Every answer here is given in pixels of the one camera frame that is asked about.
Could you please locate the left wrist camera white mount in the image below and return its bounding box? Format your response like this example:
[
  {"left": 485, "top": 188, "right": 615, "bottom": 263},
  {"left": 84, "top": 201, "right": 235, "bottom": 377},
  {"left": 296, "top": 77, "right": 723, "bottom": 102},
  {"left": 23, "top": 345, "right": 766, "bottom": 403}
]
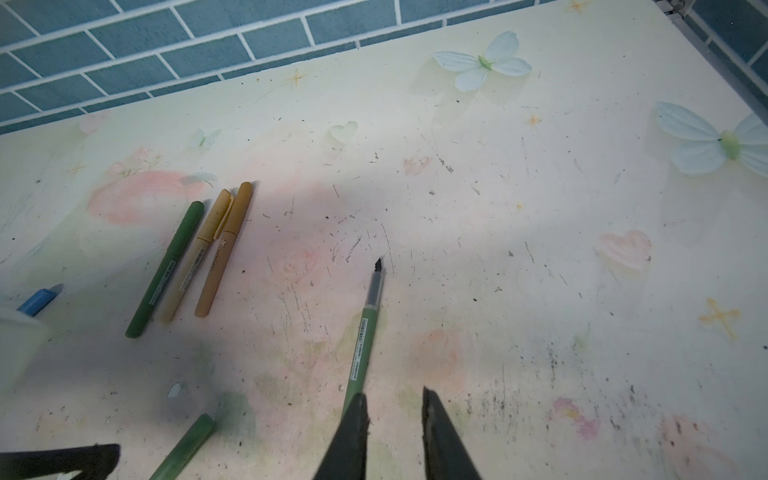
[{"left": 0, "top": 306, "right": 51, "bottom": 395}]

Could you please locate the dark green pen cap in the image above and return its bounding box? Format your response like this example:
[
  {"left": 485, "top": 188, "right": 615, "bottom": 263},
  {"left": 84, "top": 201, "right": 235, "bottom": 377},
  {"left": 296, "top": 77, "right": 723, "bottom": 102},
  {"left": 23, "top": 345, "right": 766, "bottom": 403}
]
[{"left": 150, "top": 414, "right": 215, "bottom": 480}]

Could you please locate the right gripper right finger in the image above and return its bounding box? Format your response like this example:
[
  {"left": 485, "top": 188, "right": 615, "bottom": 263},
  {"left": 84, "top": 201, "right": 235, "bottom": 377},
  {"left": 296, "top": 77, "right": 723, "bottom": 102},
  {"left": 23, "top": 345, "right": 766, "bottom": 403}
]
[{"left": 422, "top": 387, "right": 481, "bottom": 480}]

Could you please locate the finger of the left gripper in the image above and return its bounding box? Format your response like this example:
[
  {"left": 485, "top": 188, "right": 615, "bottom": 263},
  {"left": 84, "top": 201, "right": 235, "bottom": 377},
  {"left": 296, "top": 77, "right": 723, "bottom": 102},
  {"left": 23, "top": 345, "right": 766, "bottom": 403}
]
[{"left": 1, "top": 444, "right": 121, "bottom": 480}]

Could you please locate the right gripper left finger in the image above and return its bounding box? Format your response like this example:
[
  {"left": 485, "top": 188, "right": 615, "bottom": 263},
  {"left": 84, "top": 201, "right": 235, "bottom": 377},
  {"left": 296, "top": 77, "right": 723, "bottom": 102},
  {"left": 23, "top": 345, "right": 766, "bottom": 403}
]
[{"left": 313, "top": 393, "right": 370, "bottom": 480}]

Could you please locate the blue pen cap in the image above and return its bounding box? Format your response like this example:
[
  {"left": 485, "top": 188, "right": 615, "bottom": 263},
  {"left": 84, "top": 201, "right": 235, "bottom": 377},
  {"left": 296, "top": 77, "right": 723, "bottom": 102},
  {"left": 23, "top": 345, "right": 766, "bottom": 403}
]
[{"left": 17, "top": 284, "right": 63, "bottom": 317}]

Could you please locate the brown pen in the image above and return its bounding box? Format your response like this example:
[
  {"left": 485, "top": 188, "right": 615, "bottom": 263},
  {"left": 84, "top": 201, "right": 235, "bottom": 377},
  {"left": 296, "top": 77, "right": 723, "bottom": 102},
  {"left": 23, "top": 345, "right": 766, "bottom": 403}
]
[
  {"left": 154, "top": 189, "right": 234, "bottom": 323},
  {"left": 194, "top": 181, "right": 254, "bottom": 318}
]

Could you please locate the green pen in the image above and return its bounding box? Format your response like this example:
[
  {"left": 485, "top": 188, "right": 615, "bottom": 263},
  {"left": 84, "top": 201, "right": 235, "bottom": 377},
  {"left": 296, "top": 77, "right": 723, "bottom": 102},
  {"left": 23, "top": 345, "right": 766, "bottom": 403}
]
[
  {"left": 125, "top": 201, "right": 205, "bottom": 339},
  {"left": 342, "top": 258, "right": 385, "bottom": 414}
]

